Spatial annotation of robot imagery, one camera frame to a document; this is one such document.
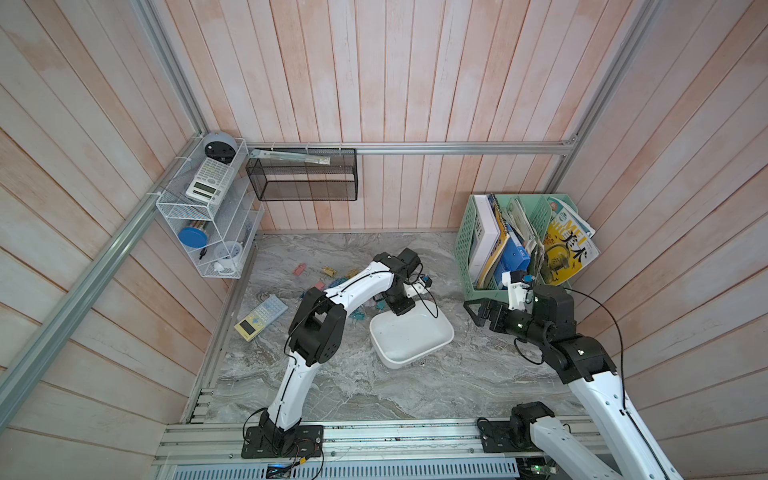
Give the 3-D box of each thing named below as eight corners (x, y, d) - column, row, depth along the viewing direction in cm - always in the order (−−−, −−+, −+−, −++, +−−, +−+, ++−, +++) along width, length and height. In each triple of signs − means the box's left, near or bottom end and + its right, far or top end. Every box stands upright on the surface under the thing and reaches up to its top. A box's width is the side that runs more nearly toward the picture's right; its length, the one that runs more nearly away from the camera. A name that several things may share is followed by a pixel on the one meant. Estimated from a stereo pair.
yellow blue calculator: (234, 328, 96) (232, 325, 94) (274, 296, 103) (272, 292, 102) (249, 343, 92) (246, 340, 91) (288, 308, 100) (287, 305, 99)
